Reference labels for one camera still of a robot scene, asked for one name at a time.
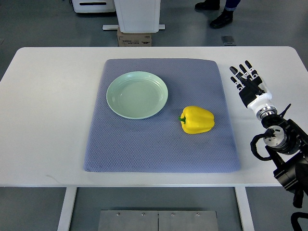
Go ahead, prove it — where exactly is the yellow bell pepper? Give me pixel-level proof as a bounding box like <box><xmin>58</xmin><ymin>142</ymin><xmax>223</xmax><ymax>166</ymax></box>
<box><xmin>178</xmin><ymin>106</ymin><xmax>215</xmax><ymax>134</ymax></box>

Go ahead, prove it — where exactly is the white table leg right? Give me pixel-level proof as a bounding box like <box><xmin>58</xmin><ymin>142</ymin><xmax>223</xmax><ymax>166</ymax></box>
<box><xmin>235</xmin><ymin>187</ymin><xmax>255</xmax><ymax>231</ymax></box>

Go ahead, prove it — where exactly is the black shoe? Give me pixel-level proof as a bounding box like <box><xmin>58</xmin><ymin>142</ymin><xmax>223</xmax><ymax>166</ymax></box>
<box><xmin>209</xmin><ymin>10</ymin><xmax>233</xmax><ymax>29</ymax></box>
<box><xmin>194</xmin><ymin>0</ymin><xmax>220</xmax><ymax>11</ymax></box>

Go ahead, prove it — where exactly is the grey floor plate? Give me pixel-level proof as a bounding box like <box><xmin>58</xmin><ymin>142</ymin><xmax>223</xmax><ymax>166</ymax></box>
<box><xmin>221</xmin><ymin>36</ymin><xmax>236</xmax><ymax>46</ymax></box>

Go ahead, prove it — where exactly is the black shoe left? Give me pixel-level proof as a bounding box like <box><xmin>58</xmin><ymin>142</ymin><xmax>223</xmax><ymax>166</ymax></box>
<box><xmin>194</xmin><ymin>0</ymin><xmax>220</xmax><ymax>11</ymax></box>

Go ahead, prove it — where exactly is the cardboard box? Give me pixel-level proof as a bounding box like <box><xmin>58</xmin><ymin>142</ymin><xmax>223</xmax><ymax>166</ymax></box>
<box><xmin>117</xmin><ymin>28</ymin><xmax>152</xmax><ymax>47</ymax></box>

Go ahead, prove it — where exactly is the light green plate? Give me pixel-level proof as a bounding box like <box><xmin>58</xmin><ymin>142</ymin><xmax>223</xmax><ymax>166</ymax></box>
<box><xmin>106</xmin><ymin>71</ymin><xmax>168</xmax><ymax>119</ymax></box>

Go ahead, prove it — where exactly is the metal base plate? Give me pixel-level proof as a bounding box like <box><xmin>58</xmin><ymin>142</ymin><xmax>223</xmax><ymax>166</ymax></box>
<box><xmin>98</xmin><ymin>210</ymin><xmax>218</xmax><ymax>231</ymax></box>

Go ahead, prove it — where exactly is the white table leg left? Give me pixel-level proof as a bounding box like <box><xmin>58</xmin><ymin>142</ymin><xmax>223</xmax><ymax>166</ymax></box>
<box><xmin>57</xmin><ymin>187</ymin><xmax>77</xmax><ymax>231</ymax></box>

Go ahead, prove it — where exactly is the blue textured mat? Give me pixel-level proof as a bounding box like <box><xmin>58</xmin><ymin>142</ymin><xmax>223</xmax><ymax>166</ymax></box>
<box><xmin>84</xmin><ymin>58</ymin><xmax>240</xmax><ymax>173</ymax></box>

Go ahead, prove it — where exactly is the white table leg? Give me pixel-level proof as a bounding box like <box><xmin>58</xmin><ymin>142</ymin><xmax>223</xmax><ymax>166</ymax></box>
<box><xmin>235</xmin><ymin>187</ymin><xmax>255</xmax><ymax>231</ymax></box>
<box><xmin>57</xmin><ymin>187</ymin><xmax>77</xmax><ymax>231</ymax></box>

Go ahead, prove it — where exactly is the white cabinet with slot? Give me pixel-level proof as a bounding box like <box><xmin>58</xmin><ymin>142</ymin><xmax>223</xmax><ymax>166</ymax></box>
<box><xmin>71</xmin><ymin>0</ymin><xmax>116</xmax><ymax>13</ymax></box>

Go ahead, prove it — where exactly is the white pedestal stand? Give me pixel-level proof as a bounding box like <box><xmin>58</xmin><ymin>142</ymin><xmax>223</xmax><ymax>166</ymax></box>
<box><xmin>102</xmin><ymin>0</ymin><xmax>166</xmax><ymax>34</ymax></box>

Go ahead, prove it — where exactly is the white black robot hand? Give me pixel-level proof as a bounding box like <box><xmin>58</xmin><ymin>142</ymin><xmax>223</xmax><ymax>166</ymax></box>
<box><xmin>230</xmin><ymin>60</ymin><xmax>277</xmax><ymax>120</ymax></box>

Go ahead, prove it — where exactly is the black shoe right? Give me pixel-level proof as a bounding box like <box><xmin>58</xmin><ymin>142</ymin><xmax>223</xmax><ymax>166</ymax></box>
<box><xmin>209</xmin><ymin>10</ymin><xmax>233</xmax><ymax>29</ymax></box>

